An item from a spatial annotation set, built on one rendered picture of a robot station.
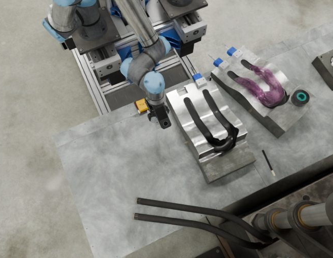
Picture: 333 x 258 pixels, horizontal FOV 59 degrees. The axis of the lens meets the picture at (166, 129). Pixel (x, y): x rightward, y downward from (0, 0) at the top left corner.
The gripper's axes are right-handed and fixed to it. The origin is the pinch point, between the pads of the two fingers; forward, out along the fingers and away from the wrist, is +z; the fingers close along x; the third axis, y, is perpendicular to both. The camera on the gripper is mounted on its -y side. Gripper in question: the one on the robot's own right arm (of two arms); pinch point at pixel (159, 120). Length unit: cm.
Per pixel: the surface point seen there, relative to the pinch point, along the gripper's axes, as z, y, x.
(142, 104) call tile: 11.4, 16.5, 2.9
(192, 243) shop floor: 95, -61, 4
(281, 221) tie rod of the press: -18, -62, -22
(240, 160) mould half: 9.0, -32.6, -28.2
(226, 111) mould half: 6.0, -7.9, -33.7
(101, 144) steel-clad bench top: 15.1, 5.8, 30.8
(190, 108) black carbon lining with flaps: 7.0, 1.8, -18.4
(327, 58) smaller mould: 8, -2, -101
